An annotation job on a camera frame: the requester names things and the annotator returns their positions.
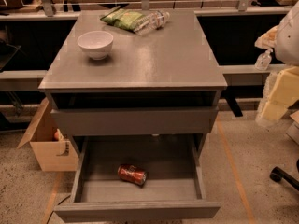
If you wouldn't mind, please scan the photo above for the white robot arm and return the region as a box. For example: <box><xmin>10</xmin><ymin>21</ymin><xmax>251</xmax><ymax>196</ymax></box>
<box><xmin>257</xmin><ymin>2</ymin><xmax>299</xmax><ymax>125</ymax></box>

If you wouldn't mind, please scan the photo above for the clear plastic water bottle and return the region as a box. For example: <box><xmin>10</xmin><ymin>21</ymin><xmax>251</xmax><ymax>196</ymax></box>
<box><xmin>134</xmin><ymin>10</ymin><xmax>170</xmax><ymax>35</ymax></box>

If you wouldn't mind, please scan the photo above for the cardboard box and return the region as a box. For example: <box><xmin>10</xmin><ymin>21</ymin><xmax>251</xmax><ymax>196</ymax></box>
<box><xmin>18</xmin><ymin>98</ymin><xmax>78</xmax><ymax>172</ymax></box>

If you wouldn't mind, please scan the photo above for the black office chair base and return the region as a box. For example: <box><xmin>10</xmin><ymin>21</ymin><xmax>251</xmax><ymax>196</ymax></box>
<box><xmin>270</xmin><ymin>167</ymin><xmax>299</xmax><ymax>191</ymax></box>

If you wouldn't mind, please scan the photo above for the green chip bag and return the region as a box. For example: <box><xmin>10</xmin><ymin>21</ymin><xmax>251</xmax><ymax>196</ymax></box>
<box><xmin>100</xmin><ymin>7</ymin><xmax>144</xmax><ymax>31</ymax></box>

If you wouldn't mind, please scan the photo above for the white bowl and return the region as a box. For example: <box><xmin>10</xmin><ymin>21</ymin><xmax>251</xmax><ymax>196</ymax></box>
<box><xmin>77</xmin><ymin>31</ymin><xmax>114</xmax><ymax>60</ymax></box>

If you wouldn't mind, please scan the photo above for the closed grey upper drawer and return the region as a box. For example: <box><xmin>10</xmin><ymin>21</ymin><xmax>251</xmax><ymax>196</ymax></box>
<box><xmin>51</xmin><ymin>107</ymin><xmax>218</xmax><ymax>136</ymax></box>

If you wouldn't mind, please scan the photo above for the red coke can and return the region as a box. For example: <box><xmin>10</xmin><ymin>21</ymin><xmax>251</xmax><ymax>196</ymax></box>
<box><xmin>118</xmin><ymin>164</ymin><xmax>148</xmax><ymax>186</ymax></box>

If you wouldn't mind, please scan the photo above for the open grey drawer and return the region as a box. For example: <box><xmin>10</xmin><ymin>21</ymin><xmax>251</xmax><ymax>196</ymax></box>
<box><xmin>54</xmin><ymin>134</ymin><xmax>220</xmax><ymax>223</ymax></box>

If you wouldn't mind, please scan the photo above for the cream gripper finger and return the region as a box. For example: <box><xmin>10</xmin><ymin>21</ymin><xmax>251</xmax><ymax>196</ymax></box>
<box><xmin>260</xmin><ymin>66</ymin><xmax>299</xmax><ymax>121</ymax></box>

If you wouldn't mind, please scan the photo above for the grey drawer cabinet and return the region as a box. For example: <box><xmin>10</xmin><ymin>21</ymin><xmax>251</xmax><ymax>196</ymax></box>
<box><xmin>39</xmin><ymin>10</ymin><xmax>227</xmax><ymax>146</ymax></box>

